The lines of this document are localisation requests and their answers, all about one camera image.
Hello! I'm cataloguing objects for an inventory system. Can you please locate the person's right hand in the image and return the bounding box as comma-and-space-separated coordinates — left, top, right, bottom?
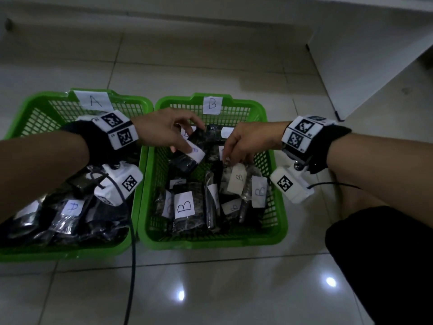
222, 121, 291, 166

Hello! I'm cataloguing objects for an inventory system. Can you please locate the person's left hand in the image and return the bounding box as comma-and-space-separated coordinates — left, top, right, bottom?
130, 108, 206, 154

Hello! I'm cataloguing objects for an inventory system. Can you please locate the green plastic basket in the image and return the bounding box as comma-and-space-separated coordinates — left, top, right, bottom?
137, 93, 289, 250
0, 88, 155, 263

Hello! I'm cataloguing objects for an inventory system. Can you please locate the person's right forearm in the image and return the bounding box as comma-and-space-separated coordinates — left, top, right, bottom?
326, 133, 433, 229

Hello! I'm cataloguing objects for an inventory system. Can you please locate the person's left forearm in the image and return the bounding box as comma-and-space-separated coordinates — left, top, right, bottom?
0, 130, 90, 224

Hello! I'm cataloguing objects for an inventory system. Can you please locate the person's right leg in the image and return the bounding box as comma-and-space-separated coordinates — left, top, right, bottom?
338, 184, 390, 220

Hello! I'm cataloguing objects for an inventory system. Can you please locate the black wristband with marker tags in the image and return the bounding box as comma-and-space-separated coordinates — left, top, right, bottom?
60, 110, 140, 166
281, 115, 352, 175

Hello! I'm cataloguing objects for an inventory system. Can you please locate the white desk cabinet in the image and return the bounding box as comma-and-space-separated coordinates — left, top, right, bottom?
306, 0, 433, 121

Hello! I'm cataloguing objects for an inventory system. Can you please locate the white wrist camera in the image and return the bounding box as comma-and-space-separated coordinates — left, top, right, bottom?
269, 165, 315, 204
94, 161, 144, 207

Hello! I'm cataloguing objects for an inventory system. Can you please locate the black camera cable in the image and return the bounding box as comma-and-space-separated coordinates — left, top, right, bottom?
307, 181, 362, 190
89, 171, 137, 325

